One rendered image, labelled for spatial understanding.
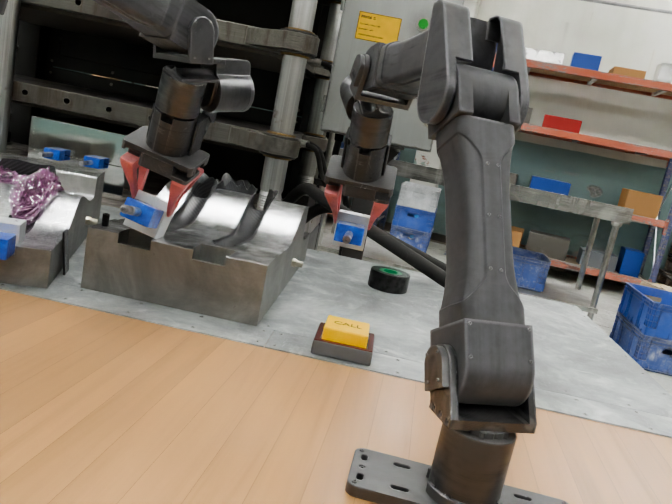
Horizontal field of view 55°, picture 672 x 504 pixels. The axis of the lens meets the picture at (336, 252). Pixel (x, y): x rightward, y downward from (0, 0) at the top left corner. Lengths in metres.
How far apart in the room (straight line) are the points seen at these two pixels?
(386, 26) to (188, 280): 1.02
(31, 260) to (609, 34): 7.08
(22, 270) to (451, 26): 0.64
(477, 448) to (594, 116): 7.08
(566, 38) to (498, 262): 7.06
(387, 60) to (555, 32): 6.80
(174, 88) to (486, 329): 0.50
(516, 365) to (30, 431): 0.41
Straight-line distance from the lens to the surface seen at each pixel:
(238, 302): 0.93
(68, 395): 0.69
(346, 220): 1.02
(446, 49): 0.65
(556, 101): 7.53
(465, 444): 0.56
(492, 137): 0.63
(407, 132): 1.74
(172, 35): 0.83
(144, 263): 0.95
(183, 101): 0.86
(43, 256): 0.97
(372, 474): 0.60
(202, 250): 0.97
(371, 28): 1.76
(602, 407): 0.97
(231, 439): 0.63
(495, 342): 0.56
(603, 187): 7.58
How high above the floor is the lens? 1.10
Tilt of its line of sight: 11 degrees down
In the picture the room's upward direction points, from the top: 11 degrees clockwise
